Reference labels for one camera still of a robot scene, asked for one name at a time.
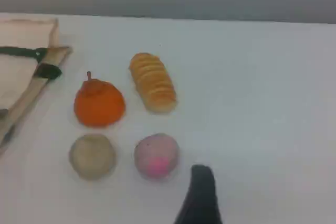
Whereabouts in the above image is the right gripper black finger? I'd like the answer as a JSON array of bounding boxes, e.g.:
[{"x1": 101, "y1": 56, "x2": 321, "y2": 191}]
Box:
[{"x1": 174, "y1": 164, "x2": 223, "y2": 224}]

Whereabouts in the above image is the long ridged bread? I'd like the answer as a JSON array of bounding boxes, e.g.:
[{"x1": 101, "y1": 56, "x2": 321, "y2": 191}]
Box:
[{"x1": 128, "y1": 52, "x2": 177, "y2": 114}]

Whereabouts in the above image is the green rope bag handle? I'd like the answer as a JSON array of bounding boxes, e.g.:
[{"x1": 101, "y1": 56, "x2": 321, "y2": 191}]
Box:
[{"x1": 0, "y1": 46, "x2": 63, "y2": 80}]

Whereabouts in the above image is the white canvas bag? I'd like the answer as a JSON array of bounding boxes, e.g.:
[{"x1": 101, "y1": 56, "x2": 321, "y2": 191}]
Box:
[{"x1": 0, "y1": 18, "x2": 73, "y2": 156}]

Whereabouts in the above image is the round pink bun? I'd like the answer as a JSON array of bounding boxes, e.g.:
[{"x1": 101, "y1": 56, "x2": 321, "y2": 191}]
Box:
[{"x1": 134, "y1": 133, "x2": 181, "y2": 180}]

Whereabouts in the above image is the round beige bun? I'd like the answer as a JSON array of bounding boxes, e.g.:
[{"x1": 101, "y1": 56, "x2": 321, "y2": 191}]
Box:
[{"x1": 69, "y1": 133, "x2": 117, "y2": 180}]

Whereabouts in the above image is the orange toy pear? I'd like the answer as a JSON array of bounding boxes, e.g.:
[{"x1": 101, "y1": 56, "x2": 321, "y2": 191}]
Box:
[{"x1": 73, "y1": 71, "x2": 126, "y2": 128}]

